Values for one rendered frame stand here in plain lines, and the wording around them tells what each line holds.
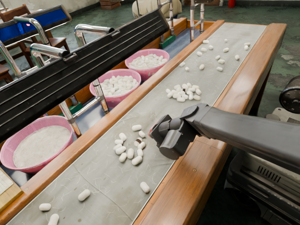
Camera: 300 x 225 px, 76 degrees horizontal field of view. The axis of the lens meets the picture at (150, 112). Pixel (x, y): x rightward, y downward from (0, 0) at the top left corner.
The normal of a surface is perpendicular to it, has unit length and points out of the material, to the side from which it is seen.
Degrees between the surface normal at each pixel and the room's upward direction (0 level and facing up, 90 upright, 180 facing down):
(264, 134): 45
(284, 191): 0
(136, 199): 0
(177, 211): 0
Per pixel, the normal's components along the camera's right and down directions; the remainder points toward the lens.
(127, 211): -0.12, -0.75
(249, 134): -0.75, -0.62
